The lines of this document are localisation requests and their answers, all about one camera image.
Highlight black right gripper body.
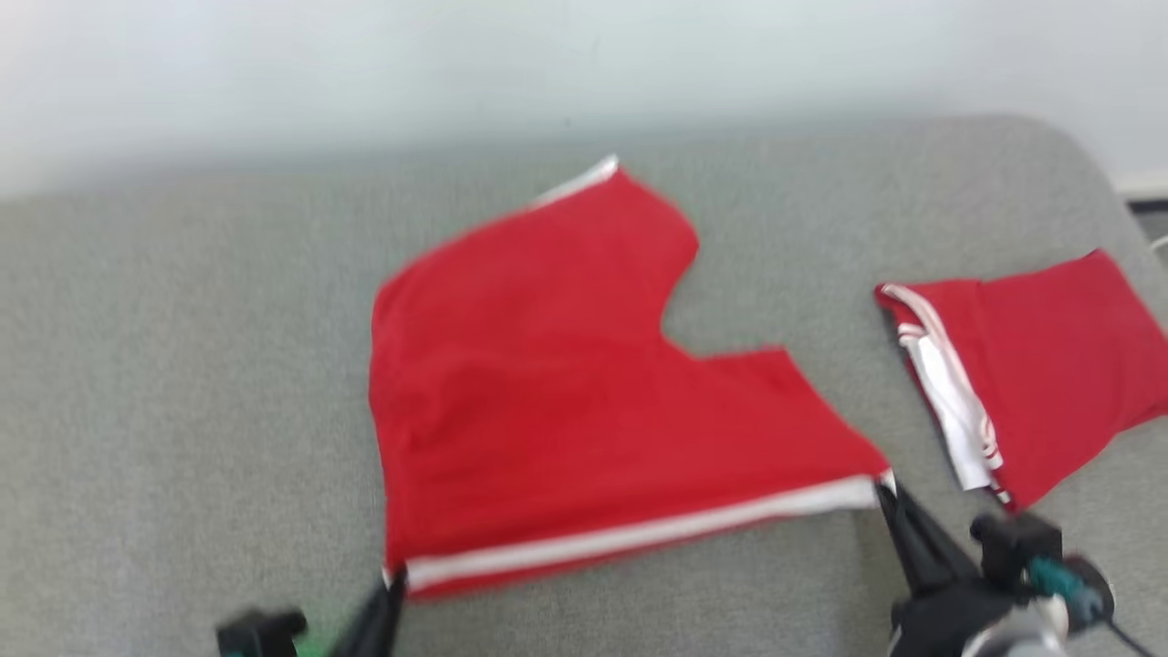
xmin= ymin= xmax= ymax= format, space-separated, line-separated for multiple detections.
xmin=890 ymin=584 xmax=1014 ymax=657

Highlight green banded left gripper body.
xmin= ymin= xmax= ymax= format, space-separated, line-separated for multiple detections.
xmin=292 ymin=625 xmax=352 ymax=657

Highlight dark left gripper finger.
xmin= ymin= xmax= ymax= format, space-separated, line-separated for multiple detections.
xmin=333 ymin=570 xmax=407 ymax=657

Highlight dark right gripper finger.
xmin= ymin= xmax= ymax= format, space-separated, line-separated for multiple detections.
xmin=874 ymin=479 xmax=982 ymax=599

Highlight red basketball jersey white sleeves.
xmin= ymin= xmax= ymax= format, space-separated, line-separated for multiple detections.
xmin=874 ymin=248 xmax=1168 ymax=512

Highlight red shorts white stripe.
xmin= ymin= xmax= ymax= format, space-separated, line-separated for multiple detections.
xmin=368 ymin=155 xmax=897 ymax=600

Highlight grey fabric sofa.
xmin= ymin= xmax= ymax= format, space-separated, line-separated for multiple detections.
xmin=0 ymin=114 xmax=1168 ymax=657

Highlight teal cable connector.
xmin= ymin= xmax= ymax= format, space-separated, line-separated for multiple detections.
xmin=1027 ymin=557 xmax=1116 ymax=631

